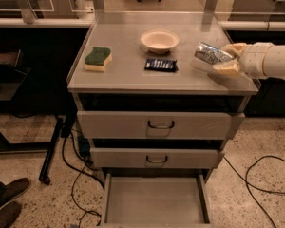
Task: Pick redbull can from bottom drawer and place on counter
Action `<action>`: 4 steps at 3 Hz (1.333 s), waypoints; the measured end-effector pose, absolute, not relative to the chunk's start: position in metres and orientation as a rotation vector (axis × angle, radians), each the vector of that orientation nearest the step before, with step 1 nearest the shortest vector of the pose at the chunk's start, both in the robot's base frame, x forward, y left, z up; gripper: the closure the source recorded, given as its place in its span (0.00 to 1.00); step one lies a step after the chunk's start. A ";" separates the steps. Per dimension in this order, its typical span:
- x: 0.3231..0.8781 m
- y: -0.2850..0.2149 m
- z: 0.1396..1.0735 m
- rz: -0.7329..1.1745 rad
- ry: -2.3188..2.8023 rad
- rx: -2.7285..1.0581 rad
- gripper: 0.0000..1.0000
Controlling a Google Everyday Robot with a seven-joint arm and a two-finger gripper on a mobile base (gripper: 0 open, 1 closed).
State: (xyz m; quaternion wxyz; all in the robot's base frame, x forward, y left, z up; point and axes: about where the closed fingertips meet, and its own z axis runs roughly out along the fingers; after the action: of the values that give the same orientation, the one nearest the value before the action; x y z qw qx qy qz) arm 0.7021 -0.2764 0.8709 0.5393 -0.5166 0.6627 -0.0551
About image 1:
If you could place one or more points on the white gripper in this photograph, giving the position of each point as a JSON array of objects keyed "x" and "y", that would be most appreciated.
[{"x": 254, "y": 60}]

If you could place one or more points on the silver blue redbull can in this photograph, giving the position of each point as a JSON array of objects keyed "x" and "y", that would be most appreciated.
[{"x": 212, "y": 55}]

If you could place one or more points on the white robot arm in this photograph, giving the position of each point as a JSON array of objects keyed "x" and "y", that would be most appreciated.
[{"x": 274, "y": 63}]

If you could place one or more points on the grey metal drawer cabinet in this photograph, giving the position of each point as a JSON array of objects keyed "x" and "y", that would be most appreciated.
[{"x": 127, "y": 86}]

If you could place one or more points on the top grey drawer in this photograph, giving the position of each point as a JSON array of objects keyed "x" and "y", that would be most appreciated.
[{"x": 159, "y": 125}]

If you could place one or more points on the grey drawer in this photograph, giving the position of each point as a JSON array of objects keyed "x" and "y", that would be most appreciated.
[
  {"x": 159, "y": 125},
  {"x": 156, "y": 158},
  {"x": 155, "y": 202}
]

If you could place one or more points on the bottom grey drawer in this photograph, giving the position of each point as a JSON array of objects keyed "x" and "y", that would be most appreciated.
[{"x": 155, "y": 202}]

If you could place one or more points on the middle grey drawer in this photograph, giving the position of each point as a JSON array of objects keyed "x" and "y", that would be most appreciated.
[{"x": 156, "y": 158}]

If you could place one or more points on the cream paper bowl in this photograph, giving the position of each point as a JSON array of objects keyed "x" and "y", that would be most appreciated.
[{"x": 159, "y": 41}]

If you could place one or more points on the green yellow sponge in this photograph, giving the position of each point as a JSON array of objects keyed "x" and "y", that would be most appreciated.
[{"x": 98, "y": 59}]

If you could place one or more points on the dark shoe upper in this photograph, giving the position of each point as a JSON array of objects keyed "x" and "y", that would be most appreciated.
[{"x": 13, "y": 189}]

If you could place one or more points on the dark shoe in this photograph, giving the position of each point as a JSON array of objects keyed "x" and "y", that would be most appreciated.
[
  {"x": 13, "y": 189},
  {"x": 9, "y": 214}
]

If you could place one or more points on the dark shoe lower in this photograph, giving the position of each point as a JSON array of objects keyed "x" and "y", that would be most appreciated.
[{"x": 9, "y": 214}]

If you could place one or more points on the black table frame leg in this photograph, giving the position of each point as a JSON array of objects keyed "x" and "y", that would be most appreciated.
[{"x": 7, "y": 147}]

